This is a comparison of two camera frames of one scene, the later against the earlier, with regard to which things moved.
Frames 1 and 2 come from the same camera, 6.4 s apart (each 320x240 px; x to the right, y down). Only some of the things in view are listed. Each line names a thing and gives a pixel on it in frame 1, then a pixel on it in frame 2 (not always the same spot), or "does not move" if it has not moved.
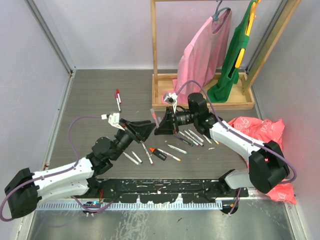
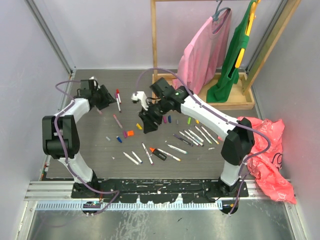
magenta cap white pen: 148,154 does not move
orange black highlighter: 158,154 does not move
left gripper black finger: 143,128 -> 107,97
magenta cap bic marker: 117,100 does not move
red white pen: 117,91 does not move
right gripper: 168,125 -> 146,116
